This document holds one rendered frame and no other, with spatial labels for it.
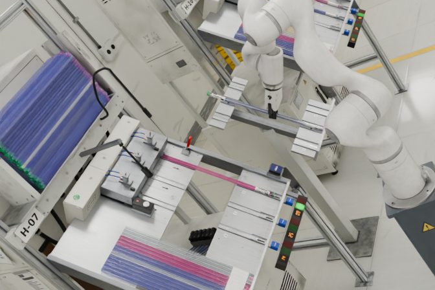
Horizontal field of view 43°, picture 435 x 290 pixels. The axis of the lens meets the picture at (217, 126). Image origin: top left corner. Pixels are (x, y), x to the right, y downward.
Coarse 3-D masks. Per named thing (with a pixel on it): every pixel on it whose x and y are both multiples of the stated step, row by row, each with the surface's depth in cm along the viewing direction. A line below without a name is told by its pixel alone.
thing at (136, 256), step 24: (120, 240) 202; (144, 240) 203; (120, 264) 196; (144, 264) 197; (168, 264) 198; (192, 264) 198; (216, 264) 200; (144, 288) 191; (168, 288) 191; (192, 288) 192; (216, 288) 193; (240, 288) 194
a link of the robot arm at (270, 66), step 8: (280, 48) 210; (264, 56) 207; (272, 56) 206; (280, 56) 207; (256, 64) 213; (264, 64) 210; (272, 64) 208; (280, 64) 209; (264, 72) 212; (272, 72) 211; (280, 72) 212; (264, 80) 215; (272, 80) 213; (280, 80) 215
